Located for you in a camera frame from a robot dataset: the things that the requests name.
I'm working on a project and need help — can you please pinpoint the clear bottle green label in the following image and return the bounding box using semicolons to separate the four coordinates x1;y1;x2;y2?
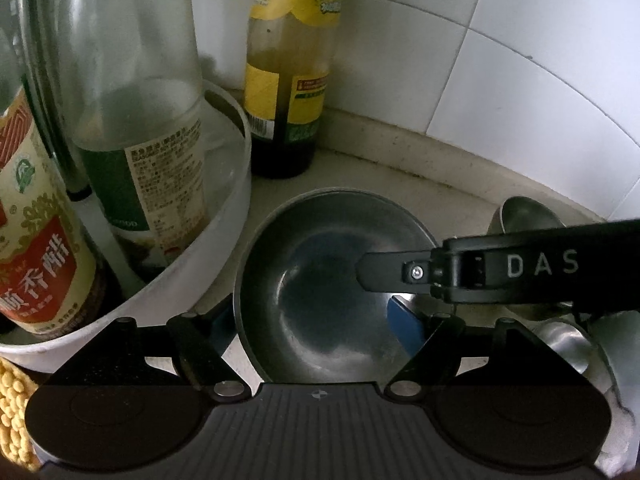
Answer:
62;0;213;281

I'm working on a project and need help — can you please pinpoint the large steel bowl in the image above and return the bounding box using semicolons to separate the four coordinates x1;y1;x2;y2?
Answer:
233;187;447;386

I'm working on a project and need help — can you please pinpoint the white round bottle tray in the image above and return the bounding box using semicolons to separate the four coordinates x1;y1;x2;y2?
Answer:
0;77;253;377

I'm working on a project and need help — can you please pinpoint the yellow-cap vinegar bottle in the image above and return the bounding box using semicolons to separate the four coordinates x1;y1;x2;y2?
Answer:
0;84;123;337

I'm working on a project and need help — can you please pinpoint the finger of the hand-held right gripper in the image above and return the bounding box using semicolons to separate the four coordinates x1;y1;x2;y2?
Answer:
354;247;447;294

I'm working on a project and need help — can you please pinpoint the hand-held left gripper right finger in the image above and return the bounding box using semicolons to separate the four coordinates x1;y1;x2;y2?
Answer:
381;295;534;404

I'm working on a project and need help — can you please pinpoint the medium steel bowl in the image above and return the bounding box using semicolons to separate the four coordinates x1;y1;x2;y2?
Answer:
529;309;612;378

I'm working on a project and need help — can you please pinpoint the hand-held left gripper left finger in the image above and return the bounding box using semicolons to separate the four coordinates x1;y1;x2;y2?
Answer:
106;293;252;404

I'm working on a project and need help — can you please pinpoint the small steel bowl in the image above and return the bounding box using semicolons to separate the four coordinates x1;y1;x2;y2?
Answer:
487;195;567;236

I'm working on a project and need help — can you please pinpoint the yellow chenille mat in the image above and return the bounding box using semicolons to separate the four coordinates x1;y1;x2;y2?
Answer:
0;356;42;472

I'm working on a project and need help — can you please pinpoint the yellow-green label oil bottle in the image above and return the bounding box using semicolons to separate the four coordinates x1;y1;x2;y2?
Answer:
243;0;346;180

